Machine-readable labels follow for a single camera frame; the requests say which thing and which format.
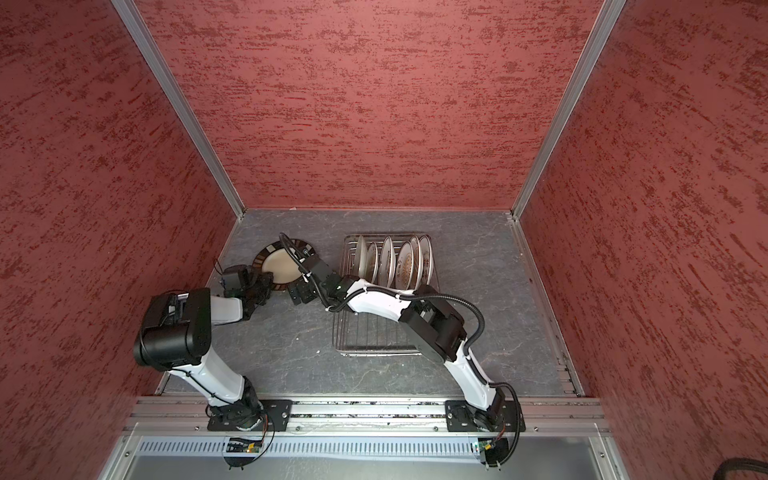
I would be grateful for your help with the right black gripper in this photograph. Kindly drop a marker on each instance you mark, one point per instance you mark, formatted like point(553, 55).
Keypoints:
point(301, 286)

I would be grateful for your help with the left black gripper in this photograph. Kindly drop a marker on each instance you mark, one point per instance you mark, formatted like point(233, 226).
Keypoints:
point(266, 279)

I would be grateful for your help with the dark rimmed patterned plate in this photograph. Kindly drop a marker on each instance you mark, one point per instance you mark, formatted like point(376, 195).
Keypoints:
point(275, 260)

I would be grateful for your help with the plain white plate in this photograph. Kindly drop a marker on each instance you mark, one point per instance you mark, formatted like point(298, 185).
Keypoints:
point(359, 266)

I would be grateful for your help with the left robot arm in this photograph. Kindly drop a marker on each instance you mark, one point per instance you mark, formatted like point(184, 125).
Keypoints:
point(176, 337)

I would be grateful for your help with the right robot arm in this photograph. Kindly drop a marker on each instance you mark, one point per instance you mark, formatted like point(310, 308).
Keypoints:
point(442, 327)

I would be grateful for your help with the small patterned plate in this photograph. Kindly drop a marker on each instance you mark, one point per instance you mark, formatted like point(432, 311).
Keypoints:
point(371, 262)

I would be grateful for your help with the red rimmed white plate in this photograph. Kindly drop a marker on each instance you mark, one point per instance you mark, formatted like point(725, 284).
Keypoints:
point(386, 271)

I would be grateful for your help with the orange patterned plate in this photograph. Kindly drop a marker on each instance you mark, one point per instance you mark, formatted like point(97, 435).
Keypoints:
point(407, 265)

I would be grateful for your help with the green rimmed patterned plate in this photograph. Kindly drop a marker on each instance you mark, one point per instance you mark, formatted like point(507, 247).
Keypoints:
point(427, 262)

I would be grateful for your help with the left corner aluminium profile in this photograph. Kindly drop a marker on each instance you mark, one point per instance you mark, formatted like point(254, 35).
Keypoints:
point(132, 19)

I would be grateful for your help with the corner aluminium profile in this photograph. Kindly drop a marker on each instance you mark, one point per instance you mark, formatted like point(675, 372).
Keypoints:
point(605, 22)
point(132, 19)

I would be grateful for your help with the right corner aluminium profile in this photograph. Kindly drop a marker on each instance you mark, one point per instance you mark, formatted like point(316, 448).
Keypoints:
point(605, 22)

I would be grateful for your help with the metal wire dish rack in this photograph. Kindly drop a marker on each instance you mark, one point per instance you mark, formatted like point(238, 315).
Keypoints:
point(369, 326)

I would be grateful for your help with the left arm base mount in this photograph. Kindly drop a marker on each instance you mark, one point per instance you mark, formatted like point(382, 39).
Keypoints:
point(274, 416)

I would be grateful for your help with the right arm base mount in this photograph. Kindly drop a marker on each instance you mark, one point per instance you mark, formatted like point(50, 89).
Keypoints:
point(462, 415)

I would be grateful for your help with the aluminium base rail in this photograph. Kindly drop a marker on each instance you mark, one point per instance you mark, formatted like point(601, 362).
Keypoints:
point(177, 414)

